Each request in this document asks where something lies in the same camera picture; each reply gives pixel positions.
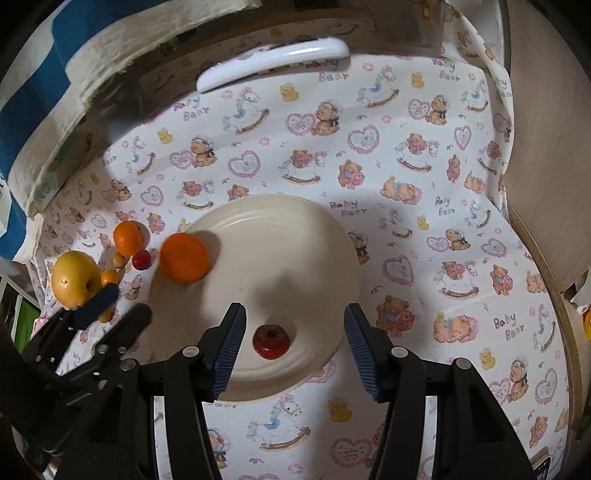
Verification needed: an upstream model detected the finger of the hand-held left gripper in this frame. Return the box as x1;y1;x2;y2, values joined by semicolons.
44;303;154;402
28;283;121;370

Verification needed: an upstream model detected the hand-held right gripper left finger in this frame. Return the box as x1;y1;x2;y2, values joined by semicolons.
55;302;247;480

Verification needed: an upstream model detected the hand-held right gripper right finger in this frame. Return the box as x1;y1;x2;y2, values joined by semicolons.
343;302;539;480

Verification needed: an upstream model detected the yellow pear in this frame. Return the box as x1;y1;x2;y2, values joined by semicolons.
51;250;103;309

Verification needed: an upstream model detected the white round plate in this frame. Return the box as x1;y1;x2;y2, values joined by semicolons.
147;194;360;403

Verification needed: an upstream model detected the green box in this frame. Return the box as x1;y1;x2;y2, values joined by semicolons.
16;300;40;340

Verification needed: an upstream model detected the small mandarin orange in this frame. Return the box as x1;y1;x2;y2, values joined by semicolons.
113;220;149;256

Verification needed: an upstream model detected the large orange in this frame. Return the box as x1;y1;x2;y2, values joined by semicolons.
159;233;212;284

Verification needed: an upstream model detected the bear-printed white cloth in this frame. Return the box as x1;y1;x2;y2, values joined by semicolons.
28;0;573;480

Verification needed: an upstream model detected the round wooden table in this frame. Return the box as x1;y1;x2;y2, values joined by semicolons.
505;198;583;480

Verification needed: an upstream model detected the striped white blue orange shirt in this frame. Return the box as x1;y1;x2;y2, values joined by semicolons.
0;0;264;264

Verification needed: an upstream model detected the white remote control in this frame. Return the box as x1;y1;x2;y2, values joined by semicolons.
196;37;350;93

